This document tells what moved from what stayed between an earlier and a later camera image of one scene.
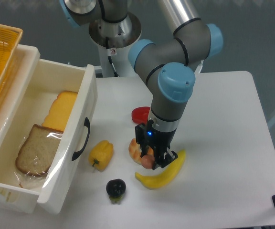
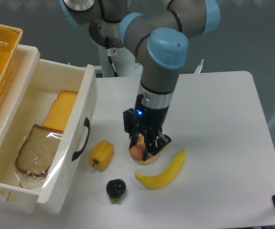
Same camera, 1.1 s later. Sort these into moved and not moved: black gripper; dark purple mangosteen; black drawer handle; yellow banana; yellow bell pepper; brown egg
Moved: black gripper; brown egg
Not moved: dark purple mangosteen; yellow banana; yellow bell pepper; black drawer handle
